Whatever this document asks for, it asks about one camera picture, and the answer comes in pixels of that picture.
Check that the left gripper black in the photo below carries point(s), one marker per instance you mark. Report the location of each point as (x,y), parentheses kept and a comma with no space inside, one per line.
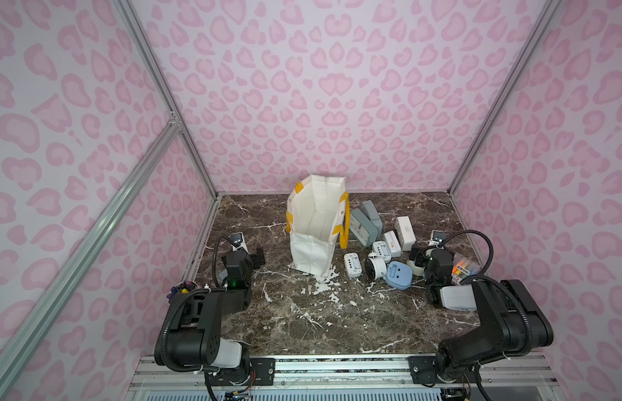
(248,259)

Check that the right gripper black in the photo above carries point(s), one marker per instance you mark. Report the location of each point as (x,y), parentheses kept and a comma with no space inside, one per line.
(426,258)

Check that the white rectangular digital clock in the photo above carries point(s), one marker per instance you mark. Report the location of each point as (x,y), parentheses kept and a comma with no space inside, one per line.
(405,233)

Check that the white round clock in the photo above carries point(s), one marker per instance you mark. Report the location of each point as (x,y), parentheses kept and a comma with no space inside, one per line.
(375,267)

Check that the green grey curved clock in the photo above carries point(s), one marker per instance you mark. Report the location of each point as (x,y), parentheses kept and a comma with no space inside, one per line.
(363,229)

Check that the white rectangular clock back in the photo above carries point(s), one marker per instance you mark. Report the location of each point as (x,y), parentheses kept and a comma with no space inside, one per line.
(352,265)

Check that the grey blue square clock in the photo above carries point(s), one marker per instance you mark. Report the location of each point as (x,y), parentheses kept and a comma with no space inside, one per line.
(371,212)

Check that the white canvas bag yellow handles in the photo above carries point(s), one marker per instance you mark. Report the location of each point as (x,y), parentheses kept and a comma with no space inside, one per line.
(317,221)

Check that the small white digital clock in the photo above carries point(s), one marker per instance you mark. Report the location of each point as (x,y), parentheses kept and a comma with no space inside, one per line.
(381,249)

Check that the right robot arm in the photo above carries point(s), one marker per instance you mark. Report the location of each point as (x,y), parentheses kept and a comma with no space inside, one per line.
(510,322)

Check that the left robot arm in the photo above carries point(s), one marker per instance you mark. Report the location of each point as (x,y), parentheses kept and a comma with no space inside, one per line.
(190,338)

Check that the white clock orange key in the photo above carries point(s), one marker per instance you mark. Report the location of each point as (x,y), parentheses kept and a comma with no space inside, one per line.
(393,244)

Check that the clear marker pack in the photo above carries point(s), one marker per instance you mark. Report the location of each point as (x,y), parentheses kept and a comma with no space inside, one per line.
(463,267)

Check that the coloured items left edge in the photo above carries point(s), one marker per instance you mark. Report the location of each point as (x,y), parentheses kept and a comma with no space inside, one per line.
(181,288)

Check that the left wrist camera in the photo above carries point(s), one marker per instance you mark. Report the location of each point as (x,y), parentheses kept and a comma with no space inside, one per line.
(238,241)

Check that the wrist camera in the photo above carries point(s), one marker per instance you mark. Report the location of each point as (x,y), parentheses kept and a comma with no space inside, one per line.
(437,237)
(238,241)

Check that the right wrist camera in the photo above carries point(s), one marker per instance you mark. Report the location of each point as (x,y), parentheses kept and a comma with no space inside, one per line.
(437,237)

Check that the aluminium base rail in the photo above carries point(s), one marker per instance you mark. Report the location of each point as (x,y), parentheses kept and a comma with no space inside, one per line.
(353,377)

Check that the left frame aluminium strut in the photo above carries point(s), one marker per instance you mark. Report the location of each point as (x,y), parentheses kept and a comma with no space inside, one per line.
(22,346)

